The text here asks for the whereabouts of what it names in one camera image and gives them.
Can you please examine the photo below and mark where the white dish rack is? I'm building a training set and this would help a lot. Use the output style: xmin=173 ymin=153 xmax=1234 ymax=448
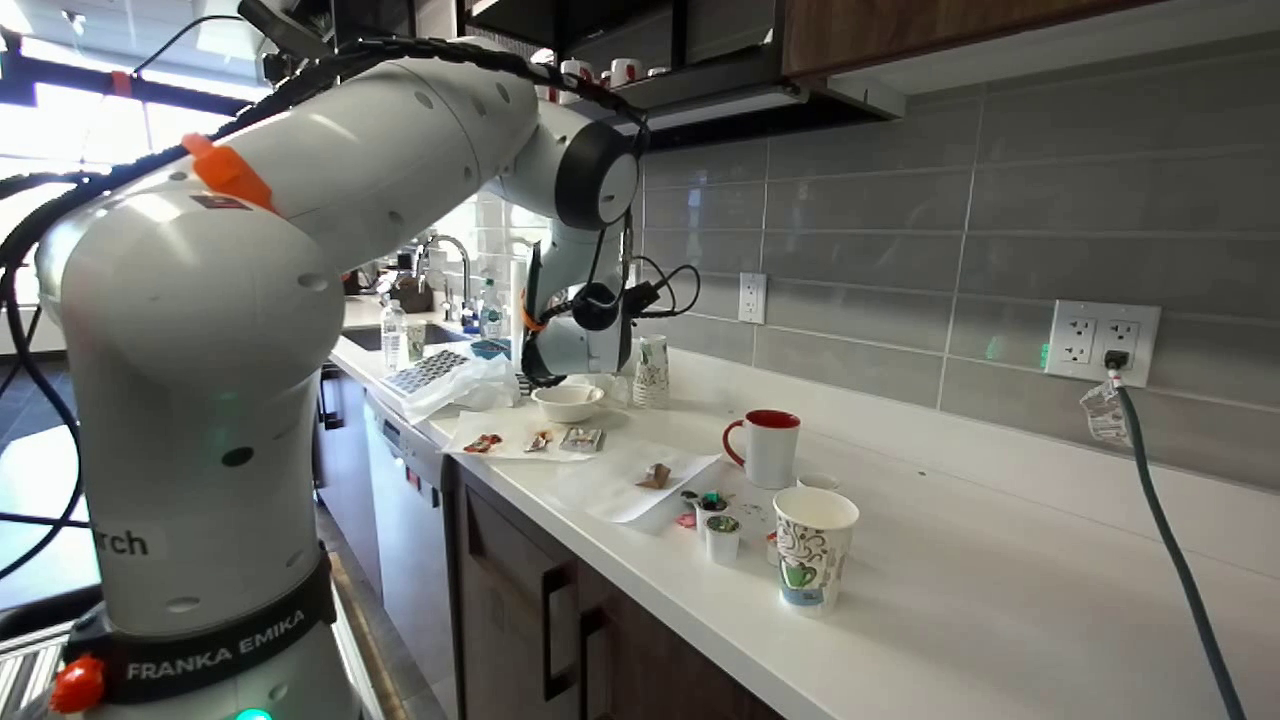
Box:
xmin=384 ymin=342 xmax=518 ymax=425

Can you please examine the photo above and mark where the white round bowl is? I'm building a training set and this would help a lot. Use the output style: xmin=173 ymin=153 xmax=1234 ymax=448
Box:
xmin=528 ymin=382 xmax=607 ymax=430

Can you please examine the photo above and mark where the small pod green lid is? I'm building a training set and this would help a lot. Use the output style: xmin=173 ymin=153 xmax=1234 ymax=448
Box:
xmin=694 ymin=487 xmax=736 ymax=531

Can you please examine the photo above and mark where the clear plastic bottle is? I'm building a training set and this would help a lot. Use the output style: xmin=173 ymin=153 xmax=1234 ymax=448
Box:
xmin=378 ymin=295 xmax=407 ymax=372
xmin=478 ymin=276 xmax=504 ymax=343

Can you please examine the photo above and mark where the dark kettle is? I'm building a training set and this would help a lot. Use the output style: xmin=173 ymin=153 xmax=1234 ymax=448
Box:
xmin=384 ymin=258 xmax=439 ymax=317

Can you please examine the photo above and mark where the grey blue power cable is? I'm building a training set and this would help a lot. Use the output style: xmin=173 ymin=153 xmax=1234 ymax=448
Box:
xmin=1099 ymin=347 xmax=1251 ymax=720

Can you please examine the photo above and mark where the small white pod cup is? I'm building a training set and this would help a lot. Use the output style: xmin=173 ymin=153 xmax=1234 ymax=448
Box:
xmin=703 ymin=514 xmax=743 ymax=563

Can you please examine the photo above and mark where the white double wall outlet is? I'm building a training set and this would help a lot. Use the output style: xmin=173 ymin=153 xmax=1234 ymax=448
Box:
xmin=1040 ymin=295 xmax=1164 ymax=394

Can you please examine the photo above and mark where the dark wood base cabinet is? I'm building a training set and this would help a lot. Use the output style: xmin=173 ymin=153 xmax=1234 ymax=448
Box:
xmin=444 ymin=458 xmax=791 ymax=720

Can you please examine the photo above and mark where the clear plastic cable tag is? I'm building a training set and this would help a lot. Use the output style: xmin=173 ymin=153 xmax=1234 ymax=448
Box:
xmin=1077 ymin=372 xmax=1138 ymax=452

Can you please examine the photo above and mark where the steel kitchen sink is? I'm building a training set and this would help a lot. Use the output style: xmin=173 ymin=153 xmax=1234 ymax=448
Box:
xmin=350 ymin=317 xmax=467 ymax=362

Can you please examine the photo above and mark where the white mug red interior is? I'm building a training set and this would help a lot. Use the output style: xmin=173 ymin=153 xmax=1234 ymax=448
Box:
xmin=722 ymin=405 xmax=803 ymax=493

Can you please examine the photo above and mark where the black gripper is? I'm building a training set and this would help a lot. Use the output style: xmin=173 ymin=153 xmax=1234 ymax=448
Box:
xmin=618 ymin=276 xmax=665 ymax=320

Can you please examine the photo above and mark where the chrome sink faucet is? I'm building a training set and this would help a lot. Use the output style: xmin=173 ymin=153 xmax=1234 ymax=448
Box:
xmin=411 ymin=228 xmax=478 ymax=325

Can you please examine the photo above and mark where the wooden upper cabinet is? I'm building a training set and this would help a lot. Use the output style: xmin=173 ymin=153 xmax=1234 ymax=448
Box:
xmin=776 ymin=0 xmax=1153 ymax=78

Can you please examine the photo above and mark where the white rectangular plate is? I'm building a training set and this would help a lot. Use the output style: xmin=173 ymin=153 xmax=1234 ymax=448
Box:
xmin=605 ymin=452 xmax=736 ymax=540

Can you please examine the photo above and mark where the steel dishwasher front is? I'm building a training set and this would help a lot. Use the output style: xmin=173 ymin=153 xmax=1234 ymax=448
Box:
xmin=357 ymin=397 xmax=464 ymax=720

